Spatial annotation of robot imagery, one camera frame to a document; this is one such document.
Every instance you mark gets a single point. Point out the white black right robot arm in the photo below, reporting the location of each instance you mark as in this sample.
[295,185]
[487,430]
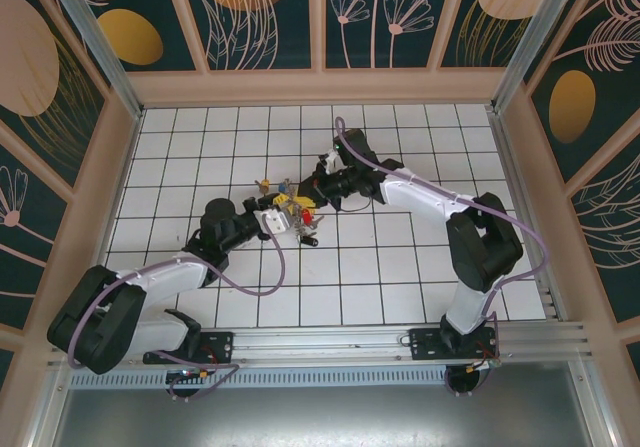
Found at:
[425,197]

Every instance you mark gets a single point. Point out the grey metal sheet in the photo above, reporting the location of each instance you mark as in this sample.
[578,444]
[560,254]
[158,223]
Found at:
[325,417]

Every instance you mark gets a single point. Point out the aluminium side rail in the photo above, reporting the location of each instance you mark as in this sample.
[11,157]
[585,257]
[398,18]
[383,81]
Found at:
[506,157]

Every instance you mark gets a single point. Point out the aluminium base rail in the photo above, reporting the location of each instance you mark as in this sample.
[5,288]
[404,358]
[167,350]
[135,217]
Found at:
[325,342]

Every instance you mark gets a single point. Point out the bare silver keys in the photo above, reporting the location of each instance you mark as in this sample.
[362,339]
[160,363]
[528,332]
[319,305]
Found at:
[318,222]

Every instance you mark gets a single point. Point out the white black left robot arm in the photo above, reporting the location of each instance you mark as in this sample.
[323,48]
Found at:
[165,274]

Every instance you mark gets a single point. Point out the aluminium frame post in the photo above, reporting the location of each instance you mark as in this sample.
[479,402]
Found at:
[532,42]
[97,42]

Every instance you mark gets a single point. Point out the yellow key tag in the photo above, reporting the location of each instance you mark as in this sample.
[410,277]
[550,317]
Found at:
[267,185]

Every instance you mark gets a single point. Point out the black key fob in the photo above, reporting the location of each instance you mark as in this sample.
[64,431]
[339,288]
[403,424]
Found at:
[309,241]

